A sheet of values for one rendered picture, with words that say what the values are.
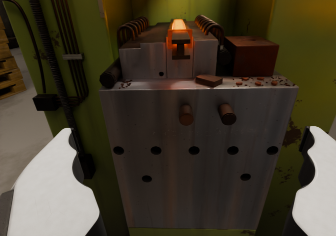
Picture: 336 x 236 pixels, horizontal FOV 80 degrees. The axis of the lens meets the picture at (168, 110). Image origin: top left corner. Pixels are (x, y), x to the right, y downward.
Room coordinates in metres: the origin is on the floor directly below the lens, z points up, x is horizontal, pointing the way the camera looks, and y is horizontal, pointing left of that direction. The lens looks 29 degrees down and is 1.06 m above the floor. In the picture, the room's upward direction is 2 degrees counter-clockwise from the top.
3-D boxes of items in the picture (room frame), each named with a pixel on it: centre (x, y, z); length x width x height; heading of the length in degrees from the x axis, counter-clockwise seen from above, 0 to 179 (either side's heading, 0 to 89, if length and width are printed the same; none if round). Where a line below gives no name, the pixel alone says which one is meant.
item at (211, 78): (0.38, -0.08, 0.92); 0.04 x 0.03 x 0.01; 44
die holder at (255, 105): (0.63, -0.07, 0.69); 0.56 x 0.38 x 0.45; 177
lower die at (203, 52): (0.63, -0.02, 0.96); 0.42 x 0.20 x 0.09; 177
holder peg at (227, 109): (0.33, -0.11, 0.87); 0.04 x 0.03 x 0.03; 177
